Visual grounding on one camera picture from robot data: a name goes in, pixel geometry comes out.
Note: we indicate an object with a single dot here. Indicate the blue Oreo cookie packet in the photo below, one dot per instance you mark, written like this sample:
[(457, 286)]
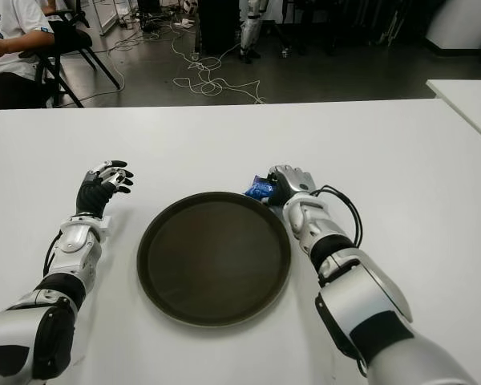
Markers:
[(258, 188)]

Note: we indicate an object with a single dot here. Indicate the white rounded pillar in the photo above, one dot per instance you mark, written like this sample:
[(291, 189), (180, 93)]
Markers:
[(461, 20)]

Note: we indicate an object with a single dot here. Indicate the black cabinet on casters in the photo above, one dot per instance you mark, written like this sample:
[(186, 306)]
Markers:
[(219, 28)]

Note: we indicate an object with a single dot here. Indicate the black folding chair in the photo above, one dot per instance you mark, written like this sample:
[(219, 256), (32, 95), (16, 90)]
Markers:
[(74, 38)]

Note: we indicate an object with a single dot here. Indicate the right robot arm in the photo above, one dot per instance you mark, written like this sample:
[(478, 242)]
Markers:
[(377, 288)]

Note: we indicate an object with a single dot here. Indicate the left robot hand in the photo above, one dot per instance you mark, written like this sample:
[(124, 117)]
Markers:
[(92, 196)]

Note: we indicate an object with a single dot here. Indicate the white side table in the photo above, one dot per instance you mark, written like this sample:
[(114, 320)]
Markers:
[(473, 104)]

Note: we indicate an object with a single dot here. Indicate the white power strip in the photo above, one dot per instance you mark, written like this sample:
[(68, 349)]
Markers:
[(183, 22)]

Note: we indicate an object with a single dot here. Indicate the white humanoid robot legs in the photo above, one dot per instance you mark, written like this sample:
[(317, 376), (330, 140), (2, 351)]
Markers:
[(249, 32)]

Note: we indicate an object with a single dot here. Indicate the round dark brown tray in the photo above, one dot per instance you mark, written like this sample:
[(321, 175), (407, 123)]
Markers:
[(212, 260)]

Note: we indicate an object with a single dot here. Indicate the seated person in white shirt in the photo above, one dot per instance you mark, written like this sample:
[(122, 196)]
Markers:
[(8, 40)]

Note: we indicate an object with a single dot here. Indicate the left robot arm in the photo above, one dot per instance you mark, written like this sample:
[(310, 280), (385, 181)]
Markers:
[(74, 240)]

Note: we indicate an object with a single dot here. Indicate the black and white soccer ball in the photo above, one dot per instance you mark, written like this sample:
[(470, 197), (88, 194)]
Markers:
[(190, 5)]

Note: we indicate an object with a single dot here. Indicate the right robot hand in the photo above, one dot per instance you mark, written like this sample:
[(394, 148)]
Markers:
[(294, 180)]

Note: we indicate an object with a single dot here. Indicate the black stand with casters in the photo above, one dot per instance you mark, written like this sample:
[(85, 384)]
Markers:
[(284, 50)]

